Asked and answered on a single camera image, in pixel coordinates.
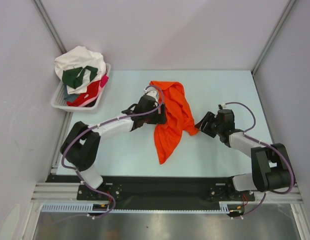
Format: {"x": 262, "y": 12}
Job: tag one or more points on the red t shirt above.
{"x": 93, "y": 91}

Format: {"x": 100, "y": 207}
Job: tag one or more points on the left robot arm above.
{"x": 79, "y": 149}

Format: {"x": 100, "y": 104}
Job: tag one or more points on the pink garment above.
{"x": 103, "y": 81}

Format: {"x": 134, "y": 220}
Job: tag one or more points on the white slotted cable duct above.
{"x": 99, "y": 208}

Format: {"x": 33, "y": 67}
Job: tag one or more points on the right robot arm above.
{"x": 270, "y": 166}

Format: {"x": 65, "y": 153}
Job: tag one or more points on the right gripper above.
{"x": 212, "y": 126}

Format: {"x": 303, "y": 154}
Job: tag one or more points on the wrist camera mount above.
{"x": 222, "y": 106}
{"x": 152, "y": 92}

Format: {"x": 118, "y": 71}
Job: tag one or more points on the grey t shirt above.
{"x": 69, "y": 97}

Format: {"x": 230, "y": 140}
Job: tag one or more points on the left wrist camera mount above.
{"x": 152, "y": 92}

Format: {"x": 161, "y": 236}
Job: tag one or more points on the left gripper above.
{"x": 159, "y": 118}

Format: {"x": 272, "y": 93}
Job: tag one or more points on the orange t shirt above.
{"x": 179, "y": 119}

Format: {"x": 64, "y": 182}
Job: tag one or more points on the green and white t shirt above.
{"x": 74, "y": 77}

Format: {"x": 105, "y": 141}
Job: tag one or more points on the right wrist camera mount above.
{"x": 222, "y": 106}

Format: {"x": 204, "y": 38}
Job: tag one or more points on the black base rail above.
{"x": 170, "y": 191}

